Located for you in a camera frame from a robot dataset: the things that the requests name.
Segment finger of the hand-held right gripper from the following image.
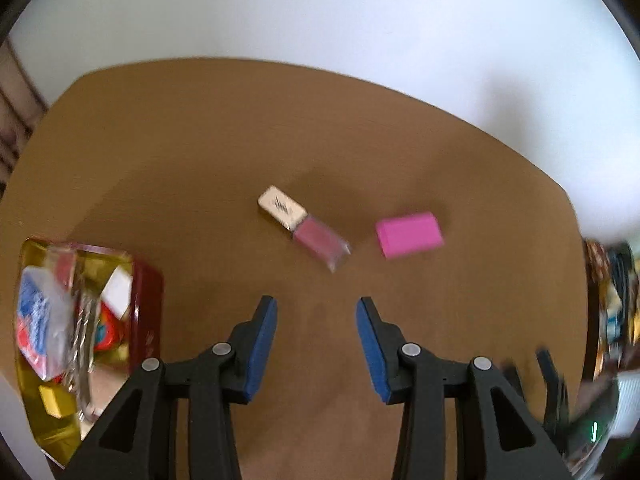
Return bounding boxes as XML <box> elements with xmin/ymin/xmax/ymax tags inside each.
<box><xmin>501</xmin><ymin>359</ymin><xmax>527</xmax><ymax>404</ymax></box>
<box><xmin>536</xmin><ymin>347</ymin><xmax>571</xmax><ymax>437</ymax></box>

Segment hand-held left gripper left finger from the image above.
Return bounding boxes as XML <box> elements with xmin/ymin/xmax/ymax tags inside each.
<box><xmin>60</xmin><ymin>295</ymin><xmax>278</xmax><ymax>480</ymax></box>

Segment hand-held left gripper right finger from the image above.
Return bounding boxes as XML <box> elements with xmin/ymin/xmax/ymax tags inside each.
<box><xmin>356</xmin><ymin>296</ymin><xmax>576</xmax><ymax>480</ymax></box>

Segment red tin with gold inside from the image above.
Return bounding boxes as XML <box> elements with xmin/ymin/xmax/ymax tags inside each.
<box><xmin>14</xmin><ymin>237</ymin><xmax>165</xmax><ymax>471</ymax></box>

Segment pink block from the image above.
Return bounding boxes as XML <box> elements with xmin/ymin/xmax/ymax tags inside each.
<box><xmin>375</xmin><ymin>211</ymin><xmax>445</xmax><ymax>260</ymax></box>

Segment pink lip gloss tube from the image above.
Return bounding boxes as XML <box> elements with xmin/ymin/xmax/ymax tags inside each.
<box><xmin>257</xmin><ymin>185</ymin><xmax>352</xmax><ymax>273</ymax></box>

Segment steel spring tongs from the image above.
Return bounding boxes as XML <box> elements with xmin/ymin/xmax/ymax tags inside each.
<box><xmin>62</xmin><ymin>260</ymin><xmax>103</xmax><ymax>423</ymax></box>

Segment orange striped yellow box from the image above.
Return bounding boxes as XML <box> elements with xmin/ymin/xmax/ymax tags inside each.
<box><xmin>39</xmin><ymin>384</ymin><xmax>76</xmax><ymax>418</ymax></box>

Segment plastic bag with blue packet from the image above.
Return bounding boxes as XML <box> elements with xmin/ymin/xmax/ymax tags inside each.
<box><xmin>17</xmin><ymin>245</ymin><xmax>81</xmax><ymax>381</ymax></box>

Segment white ribbed basket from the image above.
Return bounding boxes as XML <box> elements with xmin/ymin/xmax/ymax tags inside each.
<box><xmin>612</xmin><ymin>370</ymin><xmax>640</xmax><ymax>436</ymax></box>

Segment dark wooden furniture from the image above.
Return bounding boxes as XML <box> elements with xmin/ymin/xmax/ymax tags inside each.
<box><xmin>582</xmin><ymin>239</ymin><xmax>608</xmax><ymax>381</ymax></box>

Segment colourful clutter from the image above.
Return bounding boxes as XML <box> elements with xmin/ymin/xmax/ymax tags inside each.
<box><xmin>597</xmin><ymin>240</ymin><xmax>640</xmax><ymax>376</ymax></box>

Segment brown tablecloth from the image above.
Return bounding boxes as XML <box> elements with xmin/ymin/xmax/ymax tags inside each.
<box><xmin>0</xmin><ymin>57</ymin><xmax>588</xmax><ymax>480</ymax></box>

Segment beige patterned curtain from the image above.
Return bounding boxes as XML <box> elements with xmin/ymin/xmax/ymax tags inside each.
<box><xmin>0</xmin><ymin>42</ymin><xmax>48</xmax><ymax>186</ymax></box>

